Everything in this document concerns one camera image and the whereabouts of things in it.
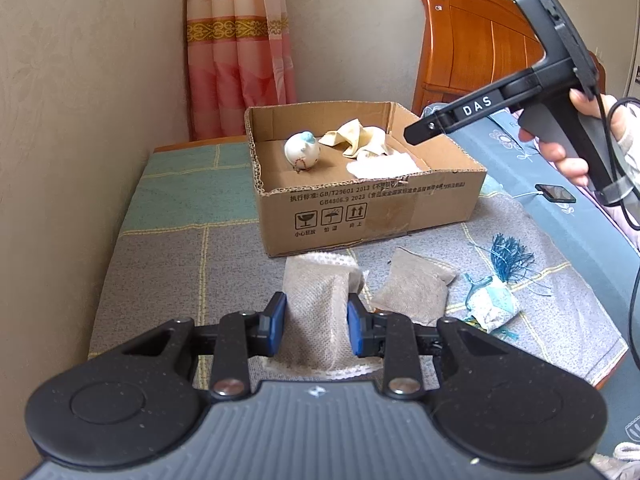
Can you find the cardboard box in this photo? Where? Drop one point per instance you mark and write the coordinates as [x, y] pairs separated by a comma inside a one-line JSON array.
[[340, 220]]

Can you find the pink patterned curtain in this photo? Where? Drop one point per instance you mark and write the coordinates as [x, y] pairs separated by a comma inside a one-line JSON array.
[[235, 60]]

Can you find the black smartphone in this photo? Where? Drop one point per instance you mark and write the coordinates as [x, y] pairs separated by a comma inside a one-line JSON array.
[[557, 193]]

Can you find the blue patterned sachet with tassel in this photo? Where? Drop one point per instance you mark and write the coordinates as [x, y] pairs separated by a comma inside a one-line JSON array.
[[492, 305]]

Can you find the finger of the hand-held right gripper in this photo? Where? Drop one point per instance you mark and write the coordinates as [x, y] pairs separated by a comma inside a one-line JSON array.
[[425, 129]]

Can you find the cream cloth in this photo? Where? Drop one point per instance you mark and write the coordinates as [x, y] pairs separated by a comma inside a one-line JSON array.
[[360, 137]]

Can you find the blue floral bedsheet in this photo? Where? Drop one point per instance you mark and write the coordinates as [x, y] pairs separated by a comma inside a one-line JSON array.
[[500, 160]]

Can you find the grey and green plaid blanket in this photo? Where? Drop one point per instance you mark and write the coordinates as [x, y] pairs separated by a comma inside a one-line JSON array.
[[165, 240]]

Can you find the wooden bed headboard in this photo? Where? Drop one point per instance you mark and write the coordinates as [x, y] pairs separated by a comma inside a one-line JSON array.
[[465, 45]]

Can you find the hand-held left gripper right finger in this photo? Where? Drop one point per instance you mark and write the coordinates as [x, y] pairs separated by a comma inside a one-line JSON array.
[[356, 325]]

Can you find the person's right hand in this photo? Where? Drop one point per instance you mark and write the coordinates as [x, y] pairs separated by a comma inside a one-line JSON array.
[[565, 162]]

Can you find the white cloth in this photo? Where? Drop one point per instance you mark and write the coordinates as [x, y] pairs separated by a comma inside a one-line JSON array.
[[385, 165]]

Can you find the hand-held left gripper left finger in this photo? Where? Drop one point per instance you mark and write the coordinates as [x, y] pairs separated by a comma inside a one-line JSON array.
[[277, 322]]

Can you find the blue and white plush toy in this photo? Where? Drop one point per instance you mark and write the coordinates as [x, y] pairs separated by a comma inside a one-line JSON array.
[[300, 152]]

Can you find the white knitted garment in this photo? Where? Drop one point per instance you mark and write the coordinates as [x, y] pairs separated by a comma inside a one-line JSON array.
[[622, 460]]

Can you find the grey sachet bag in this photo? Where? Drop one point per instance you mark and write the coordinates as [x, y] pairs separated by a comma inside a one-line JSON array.
[[315, 300], [412, 287]]

